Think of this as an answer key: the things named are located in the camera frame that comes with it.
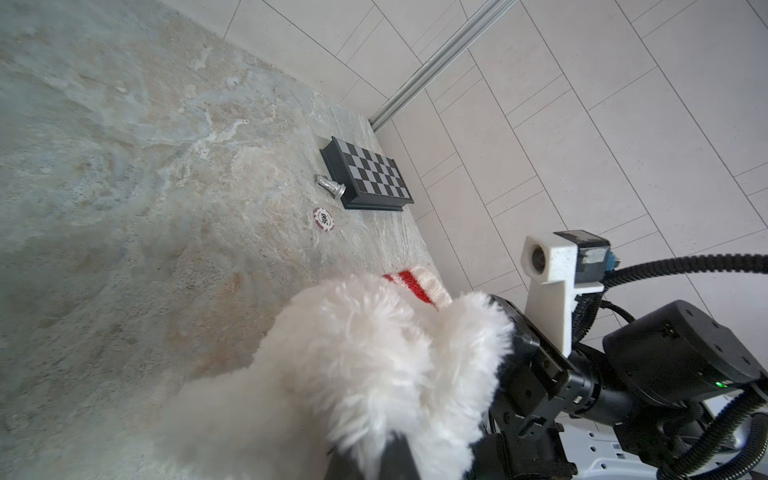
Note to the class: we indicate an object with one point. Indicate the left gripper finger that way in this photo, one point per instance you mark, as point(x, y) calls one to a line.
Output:
point(395, 461)

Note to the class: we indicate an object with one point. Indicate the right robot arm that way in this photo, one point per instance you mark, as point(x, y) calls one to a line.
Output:
point(680, 392)

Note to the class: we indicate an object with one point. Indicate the small silver metal object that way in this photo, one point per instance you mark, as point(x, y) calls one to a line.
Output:
point(335, 189)

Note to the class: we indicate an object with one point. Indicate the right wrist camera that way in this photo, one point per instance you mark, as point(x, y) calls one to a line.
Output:
point(561, 266)

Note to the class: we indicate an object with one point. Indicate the white teddy bear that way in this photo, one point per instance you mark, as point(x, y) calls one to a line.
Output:
point(354, 361)

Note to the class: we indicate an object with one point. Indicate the red white striped sweater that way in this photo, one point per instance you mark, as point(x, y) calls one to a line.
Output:
point(423, 284)

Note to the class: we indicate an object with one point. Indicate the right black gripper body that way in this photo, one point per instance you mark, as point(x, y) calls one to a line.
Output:
point(671, 395)

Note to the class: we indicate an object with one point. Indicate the black white chessboard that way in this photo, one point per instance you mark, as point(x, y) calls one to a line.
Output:
point(372, 181)

